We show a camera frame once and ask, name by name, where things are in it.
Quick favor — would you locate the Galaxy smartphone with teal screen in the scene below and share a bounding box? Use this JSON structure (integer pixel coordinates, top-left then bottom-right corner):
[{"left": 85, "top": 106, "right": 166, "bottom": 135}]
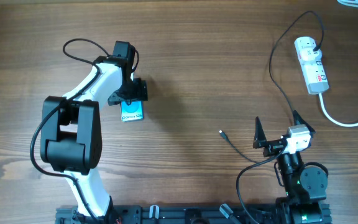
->
[{"left": 121, "top": 101, "right": 144, "bottom": 122}]

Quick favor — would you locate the white charger plug adapter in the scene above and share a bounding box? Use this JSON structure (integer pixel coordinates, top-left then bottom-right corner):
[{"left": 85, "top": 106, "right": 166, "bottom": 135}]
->
[{"left": 298, "top": 47, "right": 322, "bottom": 63}]

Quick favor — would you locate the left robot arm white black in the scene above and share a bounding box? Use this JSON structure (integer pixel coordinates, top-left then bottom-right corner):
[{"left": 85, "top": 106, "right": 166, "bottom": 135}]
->
[{"left": 30, "top": 54, "right": 147, "bottom": 223}]

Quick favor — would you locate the white power strip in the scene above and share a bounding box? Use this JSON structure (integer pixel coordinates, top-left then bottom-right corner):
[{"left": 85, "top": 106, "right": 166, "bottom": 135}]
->
[{"left": 294, "top": 37, "right": 329, "bottom": 95}]

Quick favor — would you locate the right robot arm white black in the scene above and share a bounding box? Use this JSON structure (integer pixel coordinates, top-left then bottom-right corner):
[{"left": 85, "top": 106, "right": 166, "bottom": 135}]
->
[{"left": 253, "top": 111, "right": 332, "bottom": 224}]

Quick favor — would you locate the black USB charging cable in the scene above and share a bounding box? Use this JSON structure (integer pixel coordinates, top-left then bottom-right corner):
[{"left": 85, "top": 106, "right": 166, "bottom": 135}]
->
[{"left": 219, "top": 10, "right": 325, "bottom": 164}]

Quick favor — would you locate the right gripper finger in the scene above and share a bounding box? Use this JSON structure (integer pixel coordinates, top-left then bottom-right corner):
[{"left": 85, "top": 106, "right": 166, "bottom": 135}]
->
[
  {"left": 292, "top": 110, "right": 316, "bottom": 134},
  {"left": 253, "top": 116, "right": 267, "bottom": 149}
]

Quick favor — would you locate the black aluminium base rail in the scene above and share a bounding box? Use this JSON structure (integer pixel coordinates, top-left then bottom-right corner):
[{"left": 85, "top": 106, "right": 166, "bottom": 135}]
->
[{"left": 55, "top": 203, "right": 333, "bottom": 224}]

